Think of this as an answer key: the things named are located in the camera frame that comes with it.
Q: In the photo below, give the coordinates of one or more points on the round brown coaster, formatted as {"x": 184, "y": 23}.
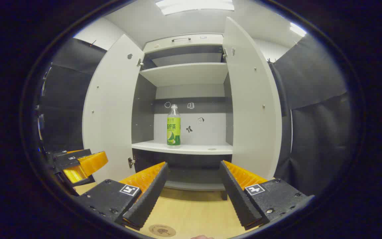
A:
{"x": 162, "y": 230}

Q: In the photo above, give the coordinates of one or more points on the black backdrop cloth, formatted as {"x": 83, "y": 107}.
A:
{"x": 310, "y": 83}

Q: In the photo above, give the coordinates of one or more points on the large ceiling light panel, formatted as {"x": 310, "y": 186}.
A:
{"x": 194, "y": 6}

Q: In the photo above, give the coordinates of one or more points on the small ceiling light panel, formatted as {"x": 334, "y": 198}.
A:
{"x": 297, "y": 30}

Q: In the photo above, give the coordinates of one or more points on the white cabinet door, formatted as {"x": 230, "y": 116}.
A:
{"x": 111, "y": 109}
{"x": 250, "y": 99}

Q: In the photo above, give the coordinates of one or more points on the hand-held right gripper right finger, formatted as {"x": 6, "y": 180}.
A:
{"x": 235, "y": 192}

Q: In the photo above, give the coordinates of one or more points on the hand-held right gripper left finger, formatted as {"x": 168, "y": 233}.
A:
{"x": 151, "y": 192}

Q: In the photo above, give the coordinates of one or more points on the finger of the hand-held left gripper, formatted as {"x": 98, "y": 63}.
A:
{"x": 90, "y": 164}

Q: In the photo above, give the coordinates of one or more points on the green label bottle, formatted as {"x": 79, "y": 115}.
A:
{"x": 173, "y": 129}

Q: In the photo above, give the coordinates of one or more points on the white and grey cabinet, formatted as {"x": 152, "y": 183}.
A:
{"x": 184, "y": 74}

